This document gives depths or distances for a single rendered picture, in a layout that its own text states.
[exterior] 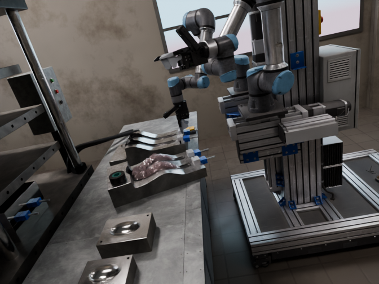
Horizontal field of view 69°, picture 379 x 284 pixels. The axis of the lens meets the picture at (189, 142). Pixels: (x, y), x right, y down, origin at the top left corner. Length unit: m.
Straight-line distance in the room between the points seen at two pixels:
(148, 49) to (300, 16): 2.29
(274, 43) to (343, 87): 0.61
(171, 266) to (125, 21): 3.07
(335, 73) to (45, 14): 3.24
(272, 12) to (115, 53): 2.64
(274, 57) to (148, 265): 1.03
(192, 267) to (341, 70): 1.32
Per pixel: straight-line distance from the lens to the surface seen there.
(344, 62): 1.79
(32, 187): 1.68
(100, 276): 1.08
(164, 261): 1.08
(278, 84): 1.36
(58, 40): 3.92
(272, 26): 1.36
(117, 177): 1.40
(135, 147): 1.73
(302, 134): 1.51
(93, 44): 3.77
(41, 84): 1.88
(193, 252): 1.08
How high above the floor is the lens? 1.56
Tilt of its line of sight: 23 degrees down
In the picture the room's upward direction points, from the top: 13 degrees counter-clockwise
